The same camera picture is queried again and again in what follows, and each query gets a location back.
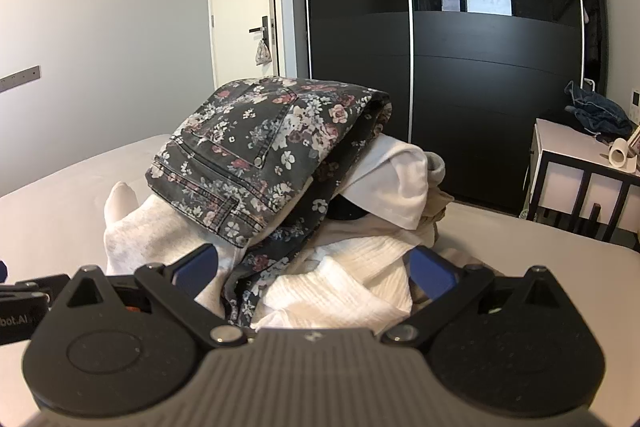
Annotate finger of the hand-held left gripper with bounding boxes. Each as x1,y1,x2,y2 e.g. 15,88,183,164
0,259,71,304

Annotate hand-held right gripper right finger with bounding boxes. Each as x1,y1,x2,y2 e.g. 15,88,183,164
380,246,581,349

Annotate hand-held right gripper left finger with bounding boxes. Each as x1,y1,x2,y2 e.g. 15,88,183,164
50,243,248,349

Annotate grey floral pants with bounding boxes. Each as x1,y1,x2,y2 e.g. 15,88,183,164
145,77,393,328

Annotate white sock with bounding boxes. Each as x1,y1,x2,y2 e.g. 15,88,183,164
103,181,246,323

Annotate beige garment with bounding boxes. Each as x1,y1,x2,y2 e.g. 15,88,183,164
422,184,456,243

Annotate white textured cloth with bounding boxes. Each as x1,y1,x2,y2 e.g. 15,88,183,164
250,237,416,333

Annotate white t-shirt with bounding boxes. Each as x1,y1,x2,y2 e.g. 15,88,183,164
340,134,431,230

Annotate bed with white sheet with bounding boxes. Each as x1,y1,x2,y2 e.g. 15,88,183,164
0,132,640,427

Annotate grey cloth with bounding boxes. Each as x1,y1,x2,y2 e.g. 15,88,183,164
422,152,448,185

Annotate black cloth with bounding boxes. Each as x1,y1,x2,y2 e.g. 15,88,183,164
327,196,368,223

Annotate white bedside table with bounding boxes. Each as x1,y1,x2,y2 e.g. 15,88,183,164
522,118,640,253

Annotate black sliding wardrobe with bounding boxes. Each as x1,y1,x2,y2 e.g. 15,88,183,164
300,0,608,215

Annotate blue denim garment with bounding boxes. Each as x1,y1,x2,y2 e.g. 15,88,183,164
564,81,633,138

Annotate white door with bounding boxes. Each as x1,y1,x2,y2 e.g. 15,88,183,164
207,0,281,90

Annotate black door handle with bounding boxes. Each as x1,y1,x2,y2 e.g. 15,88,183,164
248,14,268,50

